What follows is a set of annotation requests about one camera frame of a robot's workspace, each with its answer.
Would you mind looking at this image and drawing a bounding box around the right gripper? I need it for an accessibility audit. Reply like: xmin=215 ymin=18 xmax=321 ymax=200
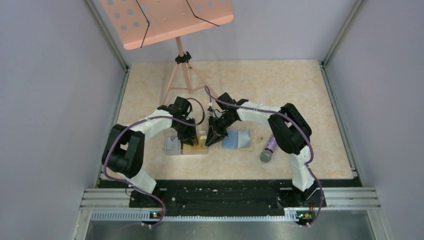
xmin=206 ymin=113 xmax=237 ymax=147

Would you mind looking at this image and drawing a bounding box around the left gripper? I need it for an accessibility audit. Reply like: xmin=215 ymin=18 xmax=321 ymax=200
xmin=173 ymin=117 xmax=199 ymax=146

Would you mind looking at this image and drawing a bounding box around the yellow credit card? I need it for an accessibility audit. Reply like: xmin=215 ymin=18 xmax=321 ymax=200
xmin=181 ymin=130 xmax=208 ymax=155

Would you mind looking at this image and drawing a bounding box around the clear plastic card box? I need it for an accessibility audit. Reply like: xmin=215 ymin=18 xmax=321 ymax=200
xmin=163 ymin=130 xmax=208 ymax=156

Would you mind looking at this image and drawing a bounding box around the purple glitter microphone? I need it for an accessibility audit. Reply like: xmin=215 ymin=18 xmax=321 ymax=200
xmin=259 ymin=135 xmax=278 ymax=163

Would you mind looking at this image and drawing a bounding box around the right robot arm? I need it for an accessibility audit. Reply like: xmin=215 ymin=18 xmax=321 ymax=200
xmin=205 ymin=92 xmax=318 ymax=206

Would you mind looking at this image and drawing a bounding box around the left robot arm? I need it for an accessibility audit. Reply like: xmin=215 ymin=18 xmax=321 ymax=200
xmin=101 ymin=96 xmax=198 ymax=207

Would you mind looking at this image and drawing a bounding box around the white grey credit card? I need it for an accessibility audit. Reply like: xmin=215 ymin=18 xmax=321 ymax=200
xmin=165 ymin=136 xmax=181 ymax=155

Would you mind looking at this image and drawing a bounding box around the pink music stand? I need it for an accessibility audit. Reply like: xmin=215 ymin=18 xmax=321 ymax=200
xmin=100 ymin=0 xmax=234 ymax=101

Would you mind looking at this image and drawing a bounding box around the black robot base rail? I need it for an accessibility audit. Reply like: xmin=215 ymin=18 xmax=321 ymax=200
xmin=129 ymin=178 xmax=327 ymax=218

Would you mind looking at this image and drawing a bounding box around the grey slotted cable duct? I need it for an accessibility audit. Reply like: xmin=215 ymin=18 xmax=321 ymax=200
xmin=90 ymin=209 xmax=312 ymax=223

